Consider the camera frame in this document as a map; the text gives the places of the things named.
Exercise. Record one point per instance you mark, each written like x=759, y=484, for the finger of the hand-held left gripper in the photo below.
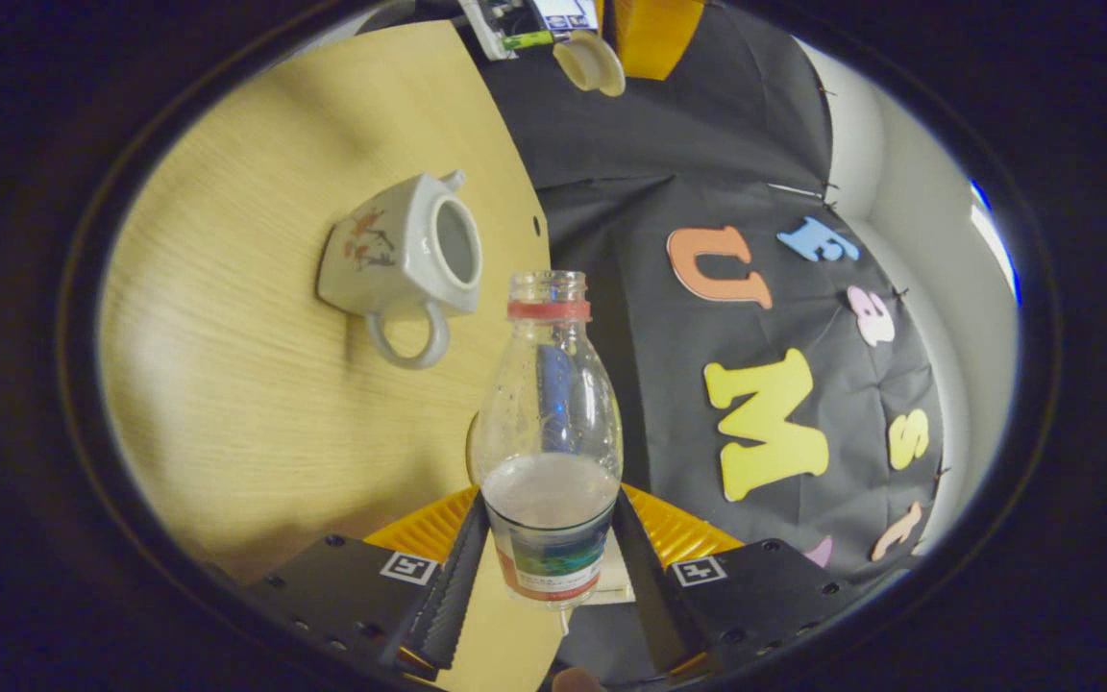
x=654, y=34

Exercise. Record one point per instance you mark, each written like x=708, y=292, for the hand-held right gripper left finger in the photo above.
x=457, y=596

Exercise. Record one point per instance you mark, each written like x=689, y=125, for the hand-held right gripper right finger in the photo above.
x=654, y=596

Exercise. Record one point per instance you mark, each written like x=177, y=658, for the clear plastic water bottle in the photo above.
x=549, y=432

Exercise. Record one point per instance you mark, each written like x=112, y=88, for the white ceramic teacup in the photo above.
x=390, y=259

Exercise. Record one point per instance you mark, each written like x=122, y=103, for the green drink bottle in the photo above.
x=527, y=40

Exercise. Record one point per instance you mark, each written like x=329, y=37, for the computer monitor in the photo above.
x=563, y=12

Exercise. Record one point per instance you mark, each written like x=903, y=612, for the black backdrop cloth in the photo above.
x=630, y=192

